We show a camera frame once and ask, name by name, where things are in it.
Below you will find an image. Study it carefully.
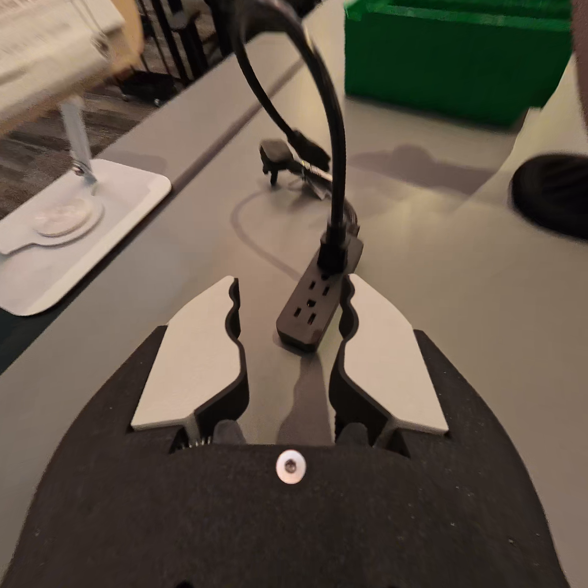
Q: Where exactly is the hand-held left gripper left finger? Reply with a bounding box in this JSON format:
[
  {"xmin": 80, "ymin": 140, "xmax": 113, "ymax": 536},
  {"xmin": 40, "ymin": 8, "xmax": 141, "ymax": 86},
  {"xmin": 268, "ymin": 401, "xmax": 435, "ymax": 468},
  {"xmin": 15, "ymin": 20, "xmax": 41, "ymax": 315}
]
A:
[{"xmin": 131, "ymin": 276, "xmax": 252, "ymax": 446}]

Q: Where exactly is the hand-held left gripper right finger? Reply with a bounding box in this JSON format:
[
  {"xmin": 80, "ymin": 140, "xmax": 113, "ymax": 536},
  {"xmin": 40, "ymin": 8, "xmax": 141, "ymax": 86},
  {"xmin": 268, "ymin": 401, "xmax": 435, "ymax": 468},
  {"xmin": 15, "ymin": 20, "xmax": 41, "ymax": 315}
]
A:
[{"xmin": 328, "ymin": 274, "xmax": 449, "ymax": 448}]

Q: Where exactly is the black power strip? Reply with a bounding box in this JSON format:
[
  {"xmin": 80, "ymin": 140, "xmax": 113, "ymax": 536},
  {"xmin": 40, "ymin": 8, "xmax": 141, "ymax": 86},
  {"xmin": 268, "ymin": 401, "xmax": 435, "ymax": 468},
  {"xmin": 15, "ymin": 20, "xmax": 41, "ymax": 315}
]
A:
[{"xmin": 276, "ymin": 236, "xmax": 364, "ymax": 353}]

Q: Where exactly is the grey braided power strip cable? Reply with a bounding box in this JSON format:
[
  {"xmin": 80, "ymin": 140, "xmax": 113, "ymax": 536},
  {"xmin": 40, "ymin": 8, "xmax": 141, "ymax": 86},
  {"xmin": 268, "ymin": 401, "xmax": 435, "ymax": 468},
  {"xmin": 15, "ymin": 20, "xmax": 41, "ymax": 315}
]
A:
[{"xmin": 230, "ymin": 187, "xmax": 364, "ymax": 282}]

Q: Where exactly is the black power plug with cable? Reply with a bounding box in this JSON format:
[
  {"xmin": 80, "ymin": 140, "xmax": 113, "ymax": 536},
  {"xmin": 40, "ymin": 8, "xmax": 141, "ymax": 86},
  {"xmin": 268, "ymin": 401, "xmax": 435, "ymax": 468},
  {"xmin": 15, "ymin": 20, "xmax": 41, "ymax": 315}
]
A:
[{"xmin": 230, "ymin": 0, "xmax": 364, "ymax": 279}]

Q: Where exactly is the green plastic crate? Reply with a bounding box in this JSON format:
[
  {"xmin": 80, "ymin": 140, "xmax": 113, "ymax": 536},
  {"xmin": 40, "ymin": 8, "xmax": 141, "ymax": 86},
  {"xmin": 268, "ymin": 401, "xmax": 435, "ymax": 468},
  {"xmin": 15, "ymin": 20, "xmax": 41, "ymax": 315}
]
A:
[{"xmin": 344, "ymin": 0, "xmax": 575, "ymax": 128}]

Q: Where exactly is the white rounded plastic plate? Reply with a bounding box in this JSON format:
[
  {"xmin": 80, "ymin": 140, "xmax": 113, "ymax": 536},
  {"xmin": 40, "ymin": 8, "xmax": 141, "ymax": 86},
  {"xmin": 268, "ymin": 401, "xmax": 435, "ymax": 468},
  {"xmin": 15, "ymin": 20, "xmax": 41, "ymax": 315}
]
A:
[{"xmin": 0, "ymin": 158, "xmax": 173, "ymax": 318}]

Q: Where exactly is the black rounded object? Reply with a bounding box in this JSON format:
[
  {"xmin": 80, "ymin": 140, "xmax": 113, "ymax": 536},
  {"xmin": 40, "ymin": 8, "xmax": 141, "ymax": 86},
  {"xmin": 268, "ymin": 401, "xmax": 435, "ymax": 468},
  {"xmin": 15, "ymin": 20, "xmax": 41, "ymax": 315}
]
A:
[{"xmin": 510, "ymin": 154, "xmax": 588, "ymax": 240}]

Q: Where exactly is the black metal rack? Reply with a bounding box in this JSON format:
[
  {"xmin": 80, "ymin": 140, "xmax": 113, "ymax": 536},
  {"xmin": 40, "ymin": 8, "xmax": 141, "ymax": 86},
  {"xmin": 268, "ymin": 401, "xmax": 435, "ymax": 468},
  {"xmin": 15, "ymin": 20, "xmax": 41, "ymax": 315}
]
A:
[{"xmin": 112, "ymin": 0, "xmax": 221, "ymax": 107}]

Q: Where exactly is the printed instruction poster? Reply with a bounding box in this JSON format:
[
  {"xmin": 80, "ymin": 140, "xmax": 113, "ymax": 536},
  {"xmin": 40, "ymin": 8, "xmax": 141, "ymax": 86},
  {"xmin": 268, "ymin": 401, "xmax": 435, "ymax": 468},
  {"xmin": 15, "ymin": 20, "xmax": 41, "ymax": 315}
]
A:
[{"xmin": 0, "ymin": 0, "xmax": 144, "ymax": 136}]

